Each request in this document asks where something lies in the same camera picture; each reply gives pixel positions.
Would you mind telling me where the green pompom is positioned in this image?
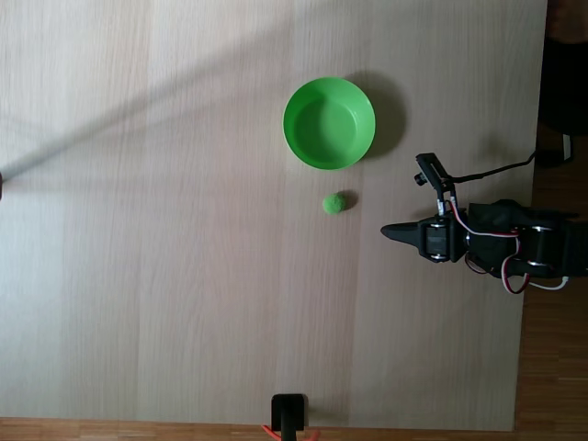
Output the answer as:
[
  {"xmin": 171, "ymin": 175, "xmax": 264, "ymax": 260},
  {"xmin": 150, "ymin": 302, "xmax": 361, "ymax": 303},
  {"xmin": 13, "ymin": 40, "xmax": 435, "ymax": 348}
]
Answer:
[{"xmin": 322, "ymin": 191, "xmax": 347, "ymax": 215}]

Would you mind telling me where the green plastic bowl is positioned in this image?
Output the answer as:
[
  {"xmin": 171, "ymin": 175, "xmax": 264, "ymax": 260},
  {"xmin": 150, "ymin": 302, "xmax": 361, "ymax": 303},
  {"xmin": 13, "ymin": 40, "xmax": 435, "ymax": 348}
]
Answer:
[{"xmin": 282, "ymin": 76, "xmax": 377, "ymax": 172}]

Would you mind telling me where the black white device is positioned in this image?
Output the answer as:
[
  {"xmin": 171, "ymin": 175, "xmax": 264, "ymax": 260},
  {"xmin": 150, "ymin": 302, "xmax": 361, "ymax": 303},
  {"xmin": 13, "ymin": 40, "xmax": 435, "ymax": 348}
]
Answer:
[{"xmin": 535, "ymin": 131, "xmax": 576, "ymax": 169}]

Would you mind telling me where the red white servo wire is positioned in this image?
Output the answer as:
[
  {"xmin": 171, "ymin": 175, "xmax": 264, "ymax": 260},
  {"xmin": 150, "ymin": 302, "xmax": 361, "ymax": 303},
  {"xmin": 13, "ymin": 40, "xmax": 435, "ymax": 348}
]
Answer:
[{"xmin": 447, "ymin": 197, "xmax": 523, "ymax": 241}]

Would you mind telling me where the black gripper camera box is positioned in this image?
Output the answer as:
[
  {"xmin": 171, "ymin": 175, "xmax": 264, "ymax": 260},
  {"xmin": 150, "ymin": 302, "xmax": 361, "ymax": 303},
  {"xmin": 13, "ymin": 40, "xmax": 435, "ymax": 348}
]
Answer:
[{"xmin": 413, "ymin": 152, "xmax": 457, "ymax": 199}]

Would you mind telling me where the black camera cable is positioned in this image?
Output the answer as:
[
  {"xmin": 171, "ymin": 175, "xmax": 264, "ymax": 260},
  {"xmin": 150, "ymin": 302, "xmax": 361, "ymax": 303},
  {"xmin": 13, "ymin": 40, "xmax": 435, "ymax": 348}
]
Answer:
[{"xmin": 447, "ymin": 150, "xmax": 537, "ymax": 183}]

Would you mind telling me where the white cable loop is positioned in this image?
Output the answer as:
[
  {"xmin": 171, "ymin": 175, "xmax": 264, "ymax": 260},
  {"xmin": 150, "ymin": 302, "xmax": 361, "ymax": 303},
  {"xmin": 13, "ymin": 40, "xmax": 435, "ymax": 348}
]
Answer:
[{"xmin": 527, "ymin": 277, "xmax": 571, "ymax": 291}]

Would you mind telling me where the black camera stand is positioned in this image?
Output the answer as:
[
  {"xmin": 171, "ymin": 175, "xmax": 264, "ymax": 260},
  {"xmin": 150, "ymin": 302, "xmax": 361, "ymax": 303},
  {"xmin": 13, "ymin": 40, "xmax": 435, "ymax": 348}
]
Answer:
[{"xmin": 270, "ymin": 392, "xmax": 309, "ymax": 441}]

